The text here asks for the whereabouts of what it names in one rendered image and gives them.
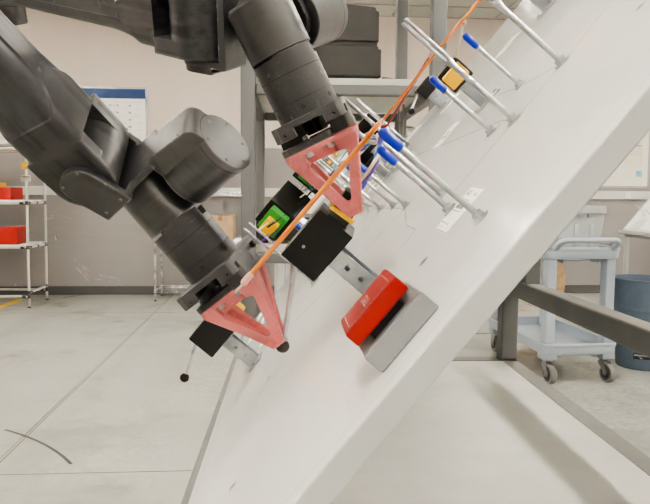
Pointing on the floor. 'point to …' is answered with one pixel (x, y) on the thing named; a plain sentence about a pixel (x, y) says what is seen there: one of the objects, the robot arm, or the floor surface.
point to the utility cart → (577, 342)
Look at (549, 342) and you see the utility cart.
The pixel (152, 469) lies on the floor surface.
